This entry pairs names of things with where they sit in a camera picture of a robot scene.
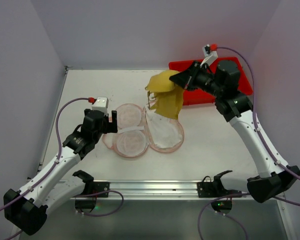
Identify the yellow bra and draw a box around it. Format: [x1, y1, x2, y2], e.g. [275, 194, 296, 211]
[145, 69, 185, 120]

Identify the floral mesh laundry bag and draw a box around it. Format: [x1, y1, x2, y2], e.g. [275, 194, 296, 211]
[101, 102, 185, 160]

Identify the white bra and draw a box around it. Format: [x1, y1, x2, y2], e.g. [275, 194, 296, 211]
[143, 107, 185, 153]

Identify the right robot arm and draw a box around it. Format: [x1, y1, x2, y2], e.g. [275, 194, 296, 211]
[169, 60, 300, 203]

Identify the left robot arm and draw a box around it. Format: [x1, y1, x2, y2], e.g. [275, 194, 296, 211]
[3, 109, 118, 236]

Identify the red plastic tray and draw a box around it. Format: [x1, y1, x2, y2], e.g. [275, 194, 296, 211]
[168, 56, 253, 106]

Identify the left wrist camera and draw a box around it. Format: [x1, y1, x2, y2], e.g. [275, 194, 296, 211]
[88, 96, 109, 114]

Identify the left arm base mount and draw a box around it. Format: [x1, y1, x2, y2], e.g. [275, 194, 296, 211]
[77, 181, 110, 198]

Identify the aluminium front rail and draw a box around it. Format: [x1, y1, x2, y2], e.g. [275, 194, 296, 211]
[70, 180, 216, 201]

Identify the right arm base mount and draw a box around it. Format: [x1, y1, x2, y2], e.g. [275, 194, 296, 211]
[196, 170, 242, 198]

